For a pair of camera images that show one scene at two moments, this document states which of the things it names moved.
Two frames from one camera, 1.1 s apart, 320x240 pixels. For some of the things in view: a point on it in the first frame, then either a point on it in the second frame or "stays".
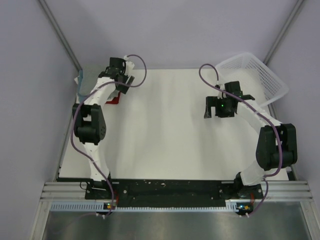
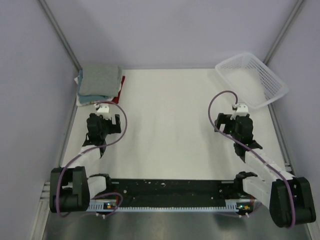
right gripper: (212, 101) to (223, 119)
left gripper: (129, 80) to (114, 128)
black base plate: (174, 193) stays
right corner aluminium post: (283, 30) stays
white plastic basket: (257, 82) stays
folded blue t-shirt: (81, 97) stays
